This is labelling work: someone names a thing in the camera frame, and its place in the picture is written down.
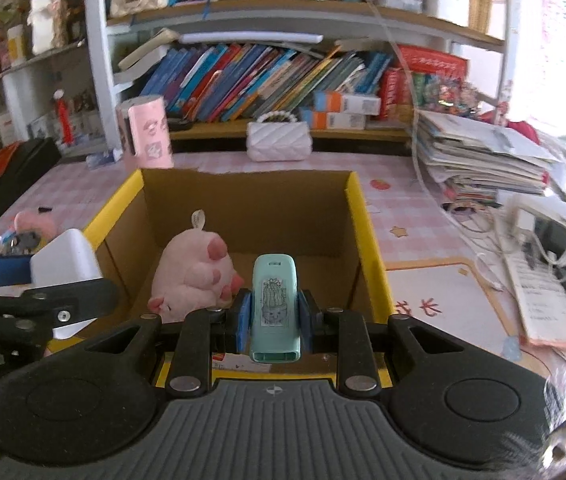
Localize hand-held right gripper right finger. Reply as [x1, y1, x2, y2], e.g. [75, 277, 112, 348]
[297, 287, 468, 395]

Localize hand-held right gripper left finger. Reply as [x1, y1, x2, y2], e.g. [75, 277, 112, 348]
[82, 287, 255, 395]

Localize mint green hole punch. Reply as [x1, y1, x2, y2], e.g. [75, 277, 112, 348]
[249, 254, 303, 364]

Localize white usb charger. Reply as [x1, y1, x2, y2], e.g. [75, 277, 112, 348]
[30, 229, 104, 341]

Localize small white printed box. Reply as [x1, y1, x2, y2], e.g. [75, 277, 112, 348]
[210, 352, 271, 373]

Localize pink plush keychain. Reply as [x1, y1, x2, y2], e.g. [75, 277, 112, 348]
[13, 210, 62, 241]

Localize pink pig plush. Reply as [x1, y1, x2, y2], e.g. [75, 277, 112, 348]
[148, 210, 244, 321]

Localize yellow cardboard box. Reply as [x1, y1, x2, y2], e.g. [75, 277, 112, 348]
[48, 167, 396, 391]

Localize black printer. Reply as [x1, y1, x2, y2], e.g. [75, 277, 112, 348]
[0, 137, 62, 241]

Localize white spray bottle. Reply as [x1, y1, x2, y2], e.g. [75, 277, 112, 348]
[86, 150, 124, 167]

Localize pink checked tablecloth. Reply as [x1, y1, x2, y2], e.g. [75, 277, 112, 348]
[0, 152, 566, 411]

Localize white desk organiser boxes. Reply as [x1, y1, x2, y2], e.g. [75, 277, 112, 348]
[28, 110, 106, 142]

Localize white side shelf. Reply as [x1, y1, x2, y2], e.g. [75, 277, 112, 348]
[0, 40, 94, 161]

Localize white quilted purse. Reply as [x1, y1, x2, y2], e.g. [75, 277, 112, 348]
[246, 111, 313, 162]

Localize pink cylindrical humidifier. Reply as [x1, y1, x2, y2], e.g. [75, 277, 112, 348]
[116, 95, 174, 170]

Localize orange and white carton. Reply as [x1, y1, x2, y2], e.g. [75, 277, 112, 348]
[310, 110, 366, 131]
[313, 91, 381, 116]

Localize white jar yellow label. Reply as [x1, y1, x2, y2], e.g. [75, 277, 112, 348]
[7, 25, 29, 63]

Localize white bookshelf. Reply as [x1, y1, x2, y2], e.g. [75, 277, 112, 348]
[83, 0, 514, 156]

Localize paper booklet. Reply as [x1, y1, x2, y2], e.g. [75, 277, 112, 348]
[503, 250, 566, 353]

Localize row of leaning books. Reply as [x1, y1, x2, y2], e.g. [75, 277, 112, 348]
[140, 42, 394, 123]

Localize stack of papers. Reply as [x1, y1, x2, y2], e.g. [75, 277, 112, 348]
[415, 110, 561, 206]

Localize white gift bag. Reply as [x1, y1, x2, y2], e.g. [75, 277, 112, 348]
[28, 0, 67, 54]

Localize white power strip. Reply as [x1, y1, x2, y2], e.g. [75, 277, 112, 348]
[505, 194, 566, 256]

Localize thick white book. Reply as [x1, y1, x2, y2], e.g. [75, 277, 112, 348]
[116, 27, 181, 83]

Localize white light bar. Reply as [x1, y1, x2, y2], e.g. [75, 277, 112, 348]
[178, 32, 324, 46]

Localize red printed box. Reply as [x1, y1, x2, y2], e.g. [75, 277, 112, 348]
[380, 45, 468, 121]

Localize white cable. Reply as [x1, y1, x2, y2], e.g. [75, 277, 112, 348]
[368, 0, 504, 291]

